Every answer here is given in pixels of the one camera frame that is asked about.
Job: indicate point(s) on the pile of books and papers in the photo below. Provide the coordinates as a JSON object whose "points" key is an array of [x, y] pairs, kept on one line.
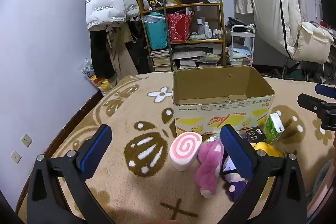
{"points": [[195, 56]]}

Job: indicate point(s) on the stack of books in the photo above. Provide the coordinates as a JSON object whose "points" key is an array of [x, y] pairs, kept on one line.
{"points": [[160, 60]]}

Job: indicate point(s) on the white trolley cart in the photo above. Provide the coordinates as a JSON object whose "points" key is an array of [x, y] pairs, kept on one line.
{"points": [[242, 50]]}

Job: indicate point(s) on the white wall socket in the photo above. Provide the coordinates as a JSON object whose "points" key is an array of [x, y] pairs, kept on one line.
{"points": [[15, 157], [26, 140]]}

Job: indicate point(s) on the green tissue pack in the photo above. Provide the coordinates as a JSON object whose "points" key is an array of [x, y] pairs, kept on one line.
{"points": [[273, 128]]}

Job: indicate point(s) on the teal bag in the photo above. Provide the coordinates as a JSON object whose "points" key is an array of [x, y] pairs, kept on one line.
{"points": [[156, 32]]}

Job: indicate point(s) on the clear plastic bag with toy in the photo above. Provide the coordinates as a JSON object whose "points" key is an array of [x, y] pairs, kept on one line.
{"points": [[212, 138]]}

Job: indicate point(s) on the pink plush bear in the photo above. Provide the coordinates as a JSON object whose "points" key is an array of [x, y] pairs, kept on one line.
{"points": [[207, 163]]}

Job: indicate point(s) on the black tissue pack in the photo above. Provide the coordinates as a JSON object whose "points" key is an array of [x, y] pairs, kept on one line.
{"points": [[256, 134]]}

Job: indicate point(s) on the plastic bag with yellow contents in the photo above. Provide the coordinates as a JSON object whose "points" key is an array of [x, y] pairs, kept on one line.
{"points": [[101, 82]]}

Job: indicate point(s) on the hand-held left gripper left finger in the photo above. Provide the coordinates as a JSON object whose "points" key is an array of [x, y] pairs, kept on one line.
{"points": [[95, 150]]}

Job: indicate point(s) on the printed cardboard box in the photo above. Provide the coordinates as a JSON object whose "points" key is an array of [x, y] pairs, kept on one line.
{"points": [[223, 108]]}

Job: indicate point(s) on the purple plush doll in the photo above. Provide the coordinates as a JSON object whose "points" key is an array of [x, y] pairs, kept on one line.
{"points": [[231, 187]]}

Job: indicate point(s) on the red patterned bag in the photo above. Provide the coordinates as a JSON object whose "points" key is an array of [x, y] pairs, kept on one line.
{"points": [[179, 27]]}

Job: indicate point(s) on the beige trench coat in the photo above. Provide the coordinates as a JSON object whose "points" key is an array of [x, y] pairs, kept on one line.
{"points": [[122, 56]]}

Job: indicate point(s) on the black hanging coat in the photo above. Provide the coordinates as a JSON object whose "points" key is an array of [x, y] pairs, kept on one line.
{"points": [[101, 56]]}

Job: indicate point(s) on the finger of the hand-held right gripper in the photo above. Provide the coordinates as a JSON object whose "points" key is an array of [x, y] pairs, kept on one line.
{"points": [[326, 90], [312, 104]]}

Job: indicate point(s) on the yellow plush toy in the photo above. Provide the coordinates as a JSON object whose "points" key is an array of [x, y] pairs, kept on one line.
{"points": [[267, 149]]}

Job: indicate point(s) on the row of small bottles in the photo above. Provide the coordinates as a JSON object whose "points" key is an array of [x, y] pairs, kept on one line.
{"points": [[210, 29]]}

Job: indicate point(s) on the wooden shelf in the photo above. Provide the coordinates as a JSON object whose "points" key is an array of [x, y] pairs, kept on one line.
{"points": [[194, 4]]}

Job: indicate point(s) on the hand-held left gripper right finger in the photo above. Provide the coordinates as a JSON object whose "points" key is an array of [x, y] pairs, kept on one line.
{"points": [[235, 151]]}

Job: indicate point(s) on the black monitor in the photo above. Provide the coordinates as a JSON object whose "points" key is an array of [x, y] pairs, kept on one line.
{"points": [[328, 11]]}

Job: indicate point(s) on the grey fuzzy clothing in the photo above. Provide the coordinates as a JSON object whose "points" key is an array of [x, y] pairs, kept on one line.
{"points": [[321, 182]]}

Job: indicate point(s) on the pink swirl roll cushion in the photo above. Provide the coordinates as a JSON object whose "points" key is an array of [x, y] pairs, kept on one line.
{"points": [[183, 148]]}

